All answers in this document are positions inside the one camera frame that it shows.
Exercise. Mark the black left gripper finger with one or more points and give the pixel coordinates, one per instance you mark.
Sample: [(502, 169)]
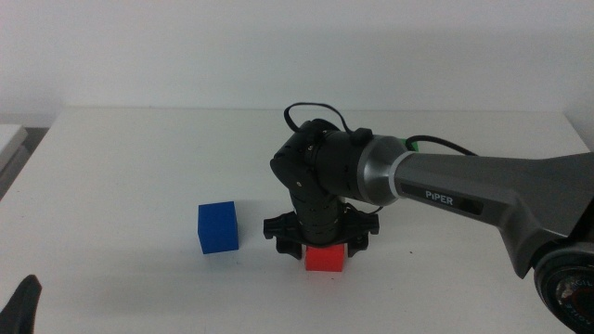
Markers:
[(21, 306)]

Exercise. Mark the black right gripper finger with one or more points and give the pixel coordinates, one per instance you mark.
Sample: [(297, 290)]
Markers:
[(290, 249), (357, 246)]

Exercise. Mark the red cube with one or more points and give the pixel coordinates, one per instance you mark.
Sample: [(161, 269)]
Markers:
[(325, 260)]

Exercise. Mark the blue cube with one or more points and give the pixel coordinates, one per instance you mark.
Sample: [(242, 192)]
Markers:
[(218, 227)]

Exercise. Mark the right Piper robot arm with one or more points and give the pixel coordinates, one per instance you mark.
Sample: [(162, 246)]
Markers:
[(487, 185)]

